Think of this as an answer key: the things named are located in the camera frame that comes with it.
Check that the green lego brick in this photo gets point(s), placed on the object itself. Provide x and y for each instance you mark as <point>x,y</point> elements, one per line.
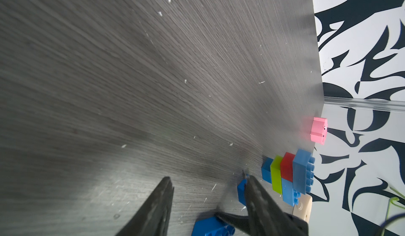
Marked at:
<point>276,174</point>

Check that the dark blue long lego brick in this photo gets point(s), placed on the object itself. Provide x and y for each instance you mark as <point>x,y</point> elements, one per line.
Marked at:
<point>212,227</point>

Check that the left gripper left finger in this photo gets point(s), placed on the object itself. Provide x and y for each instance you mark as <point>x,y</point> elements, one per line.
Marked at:
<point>152,219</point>

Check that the beige round clock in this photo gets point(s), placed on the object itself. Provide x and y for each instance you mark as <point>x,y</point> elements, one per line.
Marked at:
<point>302,207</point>

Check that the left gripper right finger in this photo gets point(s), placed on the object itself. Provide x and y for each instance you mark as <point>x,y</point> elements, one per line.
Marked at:
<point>265,217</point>

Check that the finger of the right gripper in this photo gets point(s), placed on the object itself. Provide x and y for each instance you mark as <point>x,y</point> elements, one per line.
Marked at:
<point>241,223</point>

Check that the red lego brick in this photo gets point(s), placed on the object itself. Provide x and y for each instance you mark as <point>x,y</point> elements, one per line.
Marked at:
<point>287,166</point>

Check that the light blue long lego brick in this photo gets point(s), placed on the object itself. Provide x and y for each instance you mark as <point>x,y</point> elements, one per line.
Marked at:
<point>290,195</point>

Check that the small dark blue lego brick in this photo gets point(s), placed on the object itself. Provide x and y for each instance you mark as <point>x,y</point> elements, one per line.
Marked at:
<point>266,170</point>

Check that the pink pig alarm clock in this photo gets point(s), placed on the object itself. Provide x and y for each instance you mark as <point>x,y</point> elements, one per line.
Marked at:
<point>319,130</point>

